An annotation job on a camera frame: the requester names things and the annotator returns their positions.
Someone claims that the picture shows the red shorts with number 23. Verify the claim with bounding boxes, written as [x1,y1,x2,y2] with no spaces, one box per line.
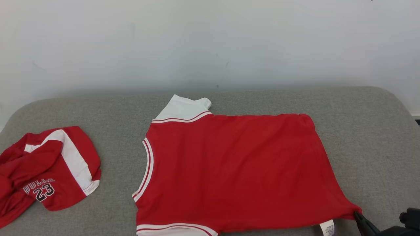
[0,126,101,229]

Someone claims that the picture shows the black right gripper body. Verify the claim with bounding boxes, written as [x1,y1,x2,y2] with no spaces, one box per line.
[377,226,420,236]

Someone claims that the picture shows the red white-sleeved basketball jersey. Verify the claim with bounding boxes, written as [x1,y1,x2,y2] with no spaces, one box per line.
[132,94,363,236]

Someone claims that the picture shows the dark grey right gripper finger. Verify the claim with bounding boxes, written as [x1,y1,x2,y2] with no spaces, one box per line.
[354,211,381,236]

